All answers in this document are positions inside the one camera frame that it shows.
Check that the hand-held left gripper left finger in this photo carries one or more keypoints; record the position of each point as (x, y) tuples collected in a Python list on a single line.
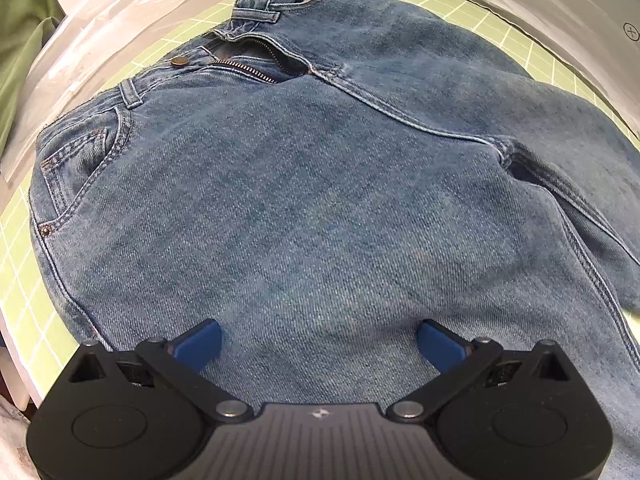
[(200, 344)]

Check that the green grid cutting mat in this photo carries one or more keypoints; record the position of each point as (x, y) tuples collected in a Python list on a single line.
[(30, 280)]

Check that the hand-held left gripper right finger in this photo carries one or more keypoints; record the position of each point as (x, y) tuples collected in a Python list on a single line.
[(440, 345)]

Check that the blue denim jeans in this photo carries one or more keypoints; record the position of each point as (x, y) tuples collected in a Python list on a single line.
[(320, 200)]

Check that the green cloth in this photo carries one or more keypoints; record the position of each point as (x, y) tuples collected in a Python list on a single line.
[(20, 60)]

